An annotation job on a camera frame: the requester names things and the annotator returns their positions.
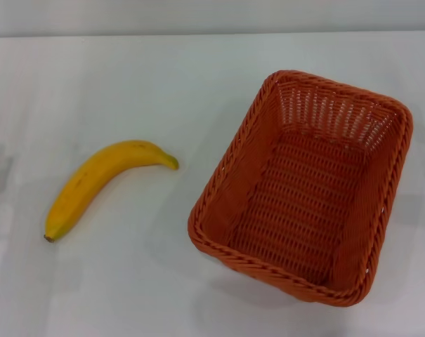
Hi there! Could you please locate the orange woven plastic basket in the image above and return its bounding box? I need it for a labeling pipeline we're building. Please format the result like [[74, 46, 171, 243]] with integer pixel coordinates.
[[187, 69, 414, 307]]

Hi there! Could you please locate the yellow banana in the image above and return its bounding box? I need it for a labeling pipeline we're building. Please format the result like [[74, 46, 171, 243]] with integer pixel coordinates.
[[43, 139, 180, 243]]

